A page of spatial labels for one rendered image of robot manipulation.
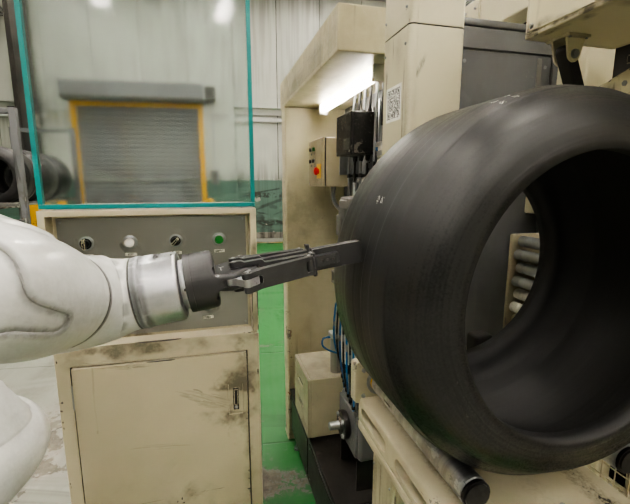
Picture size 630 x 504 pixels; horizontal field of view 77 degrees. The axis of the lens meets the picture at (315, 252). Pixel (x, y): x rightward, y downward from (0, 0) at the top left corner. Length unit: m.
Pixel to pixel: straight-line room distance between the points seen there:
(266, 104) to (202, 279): 9.56
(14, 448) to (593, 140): 0.96
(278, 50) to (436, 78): 9.42
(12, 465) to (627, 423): 0.94
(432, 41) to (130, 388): 1.16
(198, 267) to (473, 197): 0.33
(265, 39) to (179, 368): 9.51
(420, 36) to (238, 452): 1.23
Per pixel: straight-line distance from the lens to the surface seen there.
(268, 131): 9.92
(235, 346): 1.24
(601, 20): 1.02
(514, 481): 0.91
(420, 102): 0.92
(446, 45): 0.97
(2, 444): 0.86
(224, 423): 1.34
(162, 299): 0.50
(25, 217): 4.00
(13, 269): 0.34
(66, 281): 0.37
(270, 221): 9.81
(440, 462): 0.72
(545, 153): 0.55
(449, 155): 0.52
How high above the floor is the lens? 1.34
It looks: 10 degrees down
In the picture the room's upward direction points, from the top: straight up
